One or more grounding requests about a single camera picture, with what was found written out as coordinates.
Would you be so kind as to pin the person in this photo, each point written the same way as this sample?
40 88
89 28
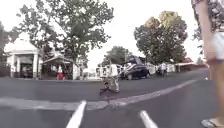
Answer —
213 43
163 68
113 71
60 75

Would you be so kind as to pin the black car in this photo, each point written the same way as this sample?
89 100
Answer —
135 70

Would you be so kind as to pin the large leafy tree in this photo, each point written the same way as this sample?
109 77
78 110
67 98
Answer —
76 26

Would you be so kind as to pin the small roofed shelter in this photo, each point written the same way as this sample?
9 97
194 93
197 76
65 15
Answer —
56 60

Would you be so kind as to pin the robot's own part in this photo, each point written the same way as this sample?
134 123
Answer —
76 116
147 120

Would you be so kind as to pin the grey asphalt road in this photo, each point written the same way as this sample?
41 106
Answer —
50 88

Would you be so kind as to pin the low red-roofed building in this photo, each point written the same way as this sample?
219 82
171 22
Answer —
186 66

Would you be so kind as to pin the white domed building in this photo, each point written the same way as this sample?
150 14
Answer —
23 50

